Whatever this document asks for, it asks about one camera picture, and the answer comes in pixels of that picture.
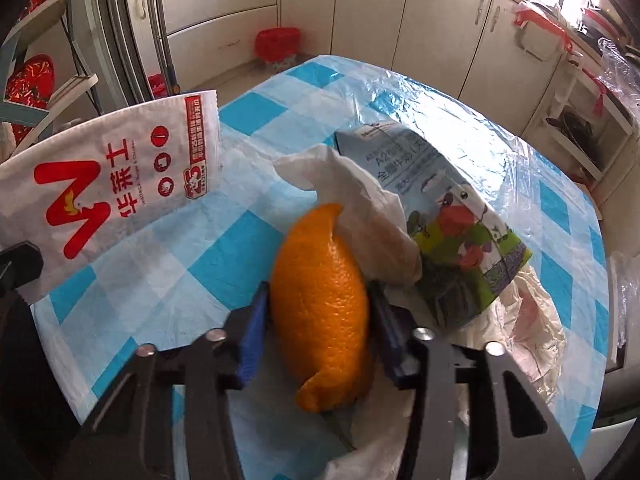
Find red white snack bag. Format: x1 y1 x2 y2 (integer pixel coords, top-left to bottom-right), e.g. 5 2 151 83
1 90 221 304

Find crumpled white plastic bag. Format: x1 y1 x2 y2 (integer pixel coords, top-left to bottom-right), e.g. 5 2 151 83
321 264 566 479

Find red bag hanging holder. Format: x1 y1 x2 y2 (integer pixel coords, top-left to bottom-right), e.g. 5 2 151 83
513 1 574 62

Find clear bag in drawer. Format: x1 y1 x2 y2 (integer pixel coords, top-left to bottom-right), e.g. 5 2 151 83
608 252 639 370

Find white rolling cart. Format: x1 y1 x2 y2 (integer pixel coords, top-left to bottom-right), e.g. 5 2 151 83
540 49 639 188

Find clear plastic bag on cart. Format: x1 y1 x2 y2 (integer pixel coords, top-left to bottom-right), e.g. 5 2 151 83
598 37 639 125

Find blue milk carton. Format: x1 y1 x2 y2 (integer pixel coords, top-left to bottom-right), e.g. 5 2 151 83
334 122 532 330

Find blue checkered plastic tablecloth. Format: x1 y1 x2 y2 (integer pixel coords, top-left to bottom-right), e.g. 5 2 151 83
32 55 608 453

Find white kitchen cabinets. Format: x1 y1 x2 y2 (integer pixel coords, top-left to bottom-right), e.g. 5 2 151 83
124 0 640 261

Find white tissue under peel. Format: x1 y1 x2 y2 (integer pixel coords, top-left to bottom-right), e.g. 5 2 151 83
273 144 422 286

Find large orange peel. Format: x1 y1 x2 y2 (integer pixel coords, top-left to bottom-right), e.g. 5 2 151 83
270 204 374 413

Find red lined trash bin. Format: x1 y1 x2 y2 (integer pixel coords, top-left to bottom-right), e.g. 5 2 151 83
254 27 302 73

